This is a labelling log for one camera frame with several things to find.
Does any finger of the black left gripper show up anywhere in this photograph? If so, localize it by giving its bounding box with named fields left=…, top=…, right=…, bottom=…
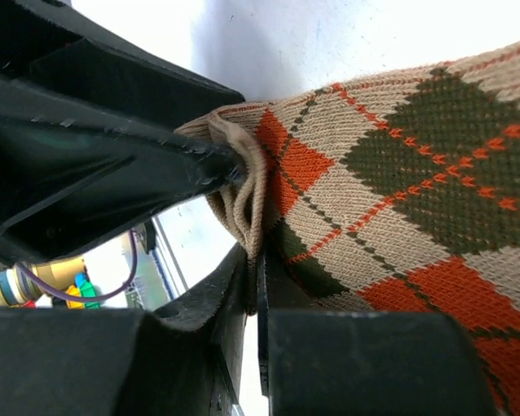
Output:
left=0, top=76, right=245, bottom=264
left=0, top=1, right=244, bottom=143

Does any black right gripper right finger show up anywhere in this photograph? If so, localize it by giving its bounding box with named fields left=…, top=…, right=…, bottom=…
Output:
left=257, top=248, right=497, bottom=415

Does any beige orange brown argyle sock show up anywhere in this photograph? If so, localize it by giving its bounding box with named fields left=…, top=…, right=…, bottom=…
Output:
left=179, top=41, right=520, bottom=415

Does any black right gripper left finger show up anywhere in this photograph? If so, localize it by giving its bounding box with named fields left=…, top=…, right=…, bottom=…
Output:
left=0, top=246, right=250, bottom=415

